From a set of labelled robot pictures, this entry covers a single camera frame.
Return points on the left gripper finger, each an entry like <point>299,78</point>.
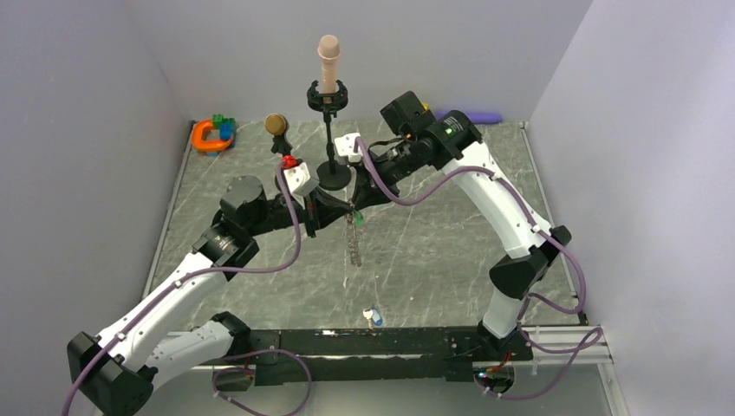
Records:
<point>325,199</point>
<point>325,216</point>

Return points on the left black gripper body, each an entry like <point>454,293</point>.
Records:
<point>308,216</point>

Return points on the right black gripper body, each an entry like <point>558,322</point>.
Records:
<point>397,163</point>

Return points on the key with green tag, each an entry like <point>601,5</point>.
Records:
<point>358,218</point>

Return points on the metal disc with keyrings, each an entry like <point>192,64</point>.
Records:
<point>352,236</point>

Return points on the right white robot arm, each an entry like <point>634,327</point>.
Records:
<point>453,145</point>

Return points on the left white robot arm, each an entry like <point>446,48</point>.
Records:
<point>119,369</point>

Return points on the tall black mic stand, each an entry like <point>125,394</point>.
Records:
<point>332,175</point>

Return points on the short black mic stand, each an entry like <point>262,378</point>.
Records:
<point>280,146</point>

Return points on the gold microphone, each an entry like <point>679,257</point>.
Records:
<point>276,124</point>

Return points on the purple microphone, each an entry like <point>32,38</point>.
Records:
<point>476,116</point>

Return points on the key with blue tag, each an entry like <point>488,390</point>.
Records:
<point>373,317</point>

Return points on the blue toy brick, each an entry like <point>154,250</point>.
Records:
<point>226,131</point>

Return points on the green toy brick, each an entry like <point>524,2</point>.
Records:
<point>219,121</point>

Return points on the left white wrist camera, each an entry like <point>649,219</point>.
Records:
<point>301,178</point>

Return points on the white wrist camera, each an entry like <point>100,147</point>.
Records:
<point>346,150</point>
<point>301,178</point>

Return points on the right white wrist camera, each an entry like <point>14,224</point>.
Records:
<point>346,150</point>

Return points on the orange ring toy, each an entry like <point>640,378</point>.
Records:
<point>205,139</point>

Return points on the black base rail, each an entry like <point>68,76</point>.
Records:
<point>351,354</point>

